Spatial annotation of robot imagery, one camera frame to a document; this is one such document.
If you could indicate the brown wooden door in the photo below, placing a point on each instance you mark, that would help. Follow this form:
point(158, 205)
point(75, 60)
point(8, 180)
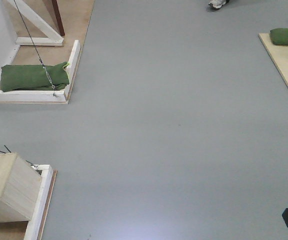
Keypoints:
point(58, 18)

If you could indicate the plywood door base platform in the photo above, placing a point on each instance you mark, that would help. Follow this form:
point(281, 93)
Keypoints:
point(75, 16)

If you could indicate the grey white sneaker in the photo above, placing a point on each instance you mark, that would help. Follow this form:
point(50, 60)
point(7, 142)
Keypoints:
point(217, 4)

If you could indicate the light wooden box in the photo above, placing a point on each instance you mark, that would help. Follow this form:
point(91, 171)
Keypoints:
point(19, 188)

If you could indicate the green sandbag on right platform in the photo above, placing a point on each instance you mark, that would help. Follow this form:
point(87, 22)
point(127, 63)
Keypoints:
point(279, 36)

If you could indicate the white diagonal brace frame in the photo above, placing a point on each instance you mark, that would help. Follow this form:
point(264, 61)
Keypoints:
point(52, 38)

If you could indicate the white wooden border rail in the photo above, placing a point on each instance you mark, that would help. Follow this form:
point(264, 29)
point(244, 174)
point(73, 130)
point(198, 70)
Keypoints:
point(47, 96)

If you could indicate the white rail lower platform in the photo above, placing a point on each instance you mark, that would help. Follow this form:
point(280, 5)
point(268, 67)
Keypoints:
point(35, 226)

